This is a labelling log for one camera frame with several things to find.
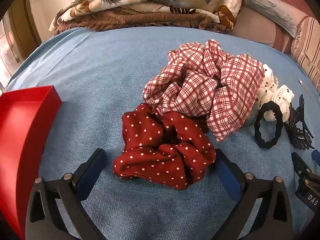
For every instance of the blue bed sheet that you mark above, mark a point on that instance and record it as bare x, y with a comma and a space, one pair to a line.
100, 80

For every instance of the grey scrunchie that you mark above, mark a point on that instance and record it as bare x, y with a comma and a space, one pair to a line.
251, 117

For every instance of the striped beige pillow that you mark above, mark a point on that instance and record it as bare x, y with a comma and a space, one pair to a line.
308, 45

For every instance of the wooden door frame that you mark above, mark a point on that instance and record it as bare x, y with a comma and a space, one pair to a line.
23, 30

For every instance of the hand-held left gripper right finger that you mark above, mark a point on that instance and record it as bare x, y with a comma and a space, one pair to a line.
228, 177

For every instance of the grey white pillow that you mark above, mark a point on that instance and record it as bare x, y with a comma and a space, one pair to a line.
270, 2

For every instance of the white dotted scrunchie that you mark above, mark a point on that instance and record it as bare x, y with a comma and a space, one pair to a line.
270, 90

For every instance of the thin metal hairpin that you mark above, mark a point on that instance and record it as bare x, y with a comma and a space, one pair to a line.
307, 92

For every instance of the dark red polka dot scrunchie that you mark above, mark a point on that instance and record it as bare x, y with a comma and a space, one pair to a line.
155, 160

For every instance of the red box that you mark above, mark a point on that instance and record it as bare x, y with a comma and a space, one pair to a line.
20, 130

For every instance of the red plaid scrunchie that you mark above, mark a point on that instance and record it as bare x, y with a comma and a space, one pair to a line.
200, 90

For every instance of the brown quilted blanket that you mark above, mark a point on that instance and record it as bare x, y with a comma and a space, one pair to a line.
150, 17

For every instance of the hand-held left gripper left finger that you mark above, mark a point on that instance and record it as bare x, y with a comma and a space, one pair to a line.
92, 172

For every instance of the black claw hair clip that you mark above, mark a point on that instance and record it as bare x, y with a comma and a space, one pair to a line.
298, 130

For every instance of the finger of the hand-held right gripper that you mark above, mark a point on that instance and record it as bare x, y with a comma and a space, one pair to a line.
301, 166
317, 156

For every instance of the pink bed sheet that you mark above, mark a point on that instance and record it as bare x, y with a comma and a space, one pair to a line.
252, 27

